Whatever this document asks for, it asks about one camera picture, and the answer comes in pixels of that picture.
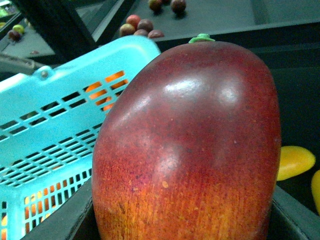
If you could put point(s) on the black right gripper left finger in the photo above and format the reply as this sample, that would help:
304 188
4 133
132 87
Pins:
74 220

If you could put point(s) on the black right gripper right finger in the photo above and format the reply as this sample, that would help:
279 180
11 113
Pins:
290 220

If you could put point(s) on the light blue plastic basket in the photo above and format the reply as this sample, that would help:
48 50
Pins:
49 122

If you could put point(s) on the red orange mango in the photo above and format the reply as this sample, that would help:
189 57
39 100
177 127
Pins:
191 149

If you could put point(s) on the yellow mango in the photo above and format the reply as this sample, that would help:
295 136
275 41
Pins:
294 161
315 189

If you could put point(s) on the purple passion fruit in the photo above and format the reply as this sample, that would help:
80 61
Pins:
145 24
133 20
126 30

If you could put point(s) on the black metal shelf post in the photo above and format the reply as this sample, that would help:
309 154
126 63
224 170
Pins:
59 25

